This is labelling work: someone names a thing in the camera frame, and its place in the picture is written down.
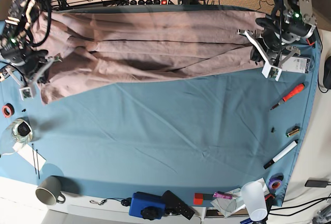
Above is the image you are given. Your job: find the black computer mouse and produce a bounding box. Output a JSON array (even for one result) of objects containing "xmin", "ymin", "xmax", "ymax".
[{"xmin": 323, "ymin": 56, "xmax": 331, "ymax": 90}]

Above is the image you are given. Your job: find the orange black utility knife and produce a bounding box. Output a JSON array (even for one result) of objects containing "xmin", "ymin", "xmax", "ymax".
[{"xmin": 0, "ymin": 69, "xmax": 10, "ymax": 82}]

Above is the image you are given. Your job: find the orange black clamp tool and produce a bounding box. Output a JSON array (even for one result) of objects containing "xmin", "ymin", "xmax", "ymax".
[{"xmin": 306, "ymin": 34, "xmax": 316, "ymax": 46}]

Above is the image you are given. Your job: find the mauve T-shirt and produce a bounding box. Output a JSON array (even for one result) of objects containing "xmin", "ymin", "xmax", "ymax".
[{"xmin": 39, "ymin": 10, "xmax": 263, "ymax": 104}]

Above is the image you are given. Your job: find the orange handled screwdriver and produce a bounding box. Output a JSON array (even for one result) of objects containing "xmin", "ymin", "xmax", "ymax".
[{"xmin": 269, "ymin": 83, "xmax": 305, "ymax": 111}]

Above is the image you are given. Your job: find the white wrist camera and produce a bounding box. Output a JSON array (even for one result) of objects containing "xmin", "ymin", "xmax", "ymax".
[
  {"xmin": 19, "ymin": 86, "xmax": 36, "ymax": 101},
  {"xmin": 262, "ymin": 64, "xmax": 282, "ymax": 82}
]

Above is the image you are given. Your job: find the red tape roll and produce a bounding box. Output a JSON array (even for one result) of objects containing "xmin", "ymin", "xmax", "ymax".
[{"xmin": 2, "ymin": 103, "xmax": 14, "ymax": 118}]

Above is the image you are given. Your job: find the green gold battery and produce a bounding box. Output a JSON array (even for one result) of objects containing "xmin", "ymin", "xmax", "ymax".
[{"xmin": 285, "ymin": 126, "xmax": 300, "ymax": 138}]

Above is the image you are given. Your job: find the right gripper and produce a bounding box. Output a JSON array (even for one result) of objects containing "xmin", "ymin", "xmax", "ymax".
[{"xmin": 1, "ymin": 49, "xmax": 62, "ymax": 87}]

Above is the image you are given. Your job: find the white power strip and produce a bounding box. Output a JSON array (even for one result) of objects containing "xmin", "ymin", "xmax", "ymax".
[{"xmin": 122, "ymin": 0, "xmax": 176, "ymax": 6}]

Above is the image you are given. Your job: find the purple tape roll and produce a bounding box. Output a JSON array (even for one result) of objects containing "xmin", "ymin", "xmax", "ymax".
[{"xmin": 268, "ymin": 175, "xmax": 283, "ymax": 190}]

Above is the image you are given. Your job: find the frosted plastic cup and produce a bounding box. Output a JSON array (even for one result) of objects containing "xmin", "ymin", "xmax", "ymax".
[{"xmin": 241, "ymin": 181, "xmax": 267, "ymax": 222}]

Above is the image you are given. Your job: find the grey ceramic mug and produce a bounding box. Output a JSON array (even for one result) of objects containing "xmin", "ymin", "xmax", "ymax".
[{"xmin": 35, "ymin": 176, "xmax": 66, "ymax": 206}]

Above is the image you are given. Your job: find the blue box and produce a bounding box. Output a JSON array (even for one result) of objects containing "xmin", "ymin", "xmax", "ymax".
[{"xmin": 129, "ymin": 192, "xmax": 166, "ymax": 220}]

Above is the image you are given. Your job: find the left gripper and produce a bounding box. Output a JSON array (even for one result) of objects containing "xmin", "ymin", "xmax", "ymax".
[{"xmin": 237, "ymin": 29, "xmax": 300, "ymax": 66}]

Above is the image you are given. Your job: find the purple lighter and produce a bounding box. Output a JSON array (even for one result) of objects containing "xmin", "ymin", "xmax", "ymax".
[{"xmin": 213, "ymin": 192, "xmax": 233, "ymax": 200}]

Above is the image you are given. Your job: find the silver carabiner keyring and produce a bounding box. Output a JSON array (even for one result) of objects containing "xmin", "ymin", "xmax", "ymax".
[{"xmin": 89, "ymin": 199, "xmax": 107, "ymax": 205}]

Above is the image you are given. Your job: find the white paper card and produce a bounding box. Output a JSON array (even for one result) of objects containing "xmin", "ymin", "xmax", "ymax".
[{"xmin": 17, "ymin": 145, "xmax": 46, "ymax": 171}]

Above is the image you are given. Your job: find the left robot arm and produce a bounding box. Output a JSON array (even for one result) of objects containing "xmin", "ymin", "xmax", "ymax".
[{"xmin": 251, "ymin": 0, "xmax": 317, "ymax": 66}]

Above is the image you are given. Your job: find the teal table cloth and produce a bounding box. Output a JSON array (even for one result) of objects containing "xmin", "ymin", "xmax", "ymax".
[{"xmin": 0, "ymin": 4, "xmax": 322, "ymax": 207}]

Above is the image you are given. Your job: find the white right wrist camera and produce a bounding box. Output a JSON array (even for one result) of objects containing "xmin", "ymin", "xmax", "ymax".
[{"xmin": 19, "ymin": 86, "xmax": 36, "ymax": 101}]

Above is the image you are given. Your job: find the white black marker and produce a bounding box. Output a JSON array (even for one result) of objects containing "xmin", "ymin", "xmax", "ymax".
[{"xmin": 263, "ymin": 140, "xmax": 298, "ymax": 170}]

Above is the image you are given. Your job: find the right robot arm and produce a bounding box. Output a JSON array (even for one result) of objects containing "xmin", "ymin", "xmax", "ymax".
[{"xmin": 1, "ymin": 0, "xmax": 54, "ymax": 87}]

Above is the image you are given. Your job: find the black zip tie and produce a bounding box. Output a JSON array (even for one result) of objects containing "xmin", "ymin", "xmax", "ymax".
[{"xmin": 31, "ymin": 143, "xmax": 40, "ymax": 178}]

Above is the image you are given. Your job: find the red black block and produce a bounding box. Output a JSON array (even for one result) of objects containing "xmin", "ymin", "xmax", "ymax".
[{"xmin": 193, "ymin": 193, "xmax": 214, "ymax": 205}]

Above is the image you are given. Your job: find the black remote control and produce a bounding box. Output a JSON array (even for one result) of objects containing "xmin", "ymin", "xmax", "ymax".
[{"xmin": 161, "ymin": 190, "xmax": 195, "ymax": 220}]

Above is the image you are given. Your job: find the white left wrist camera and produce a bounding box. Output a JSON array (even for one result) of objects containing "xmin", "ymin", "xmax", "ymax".
[{"xmin": 262, "ymin": 64, "xmax": 282, "ymax": 82}]

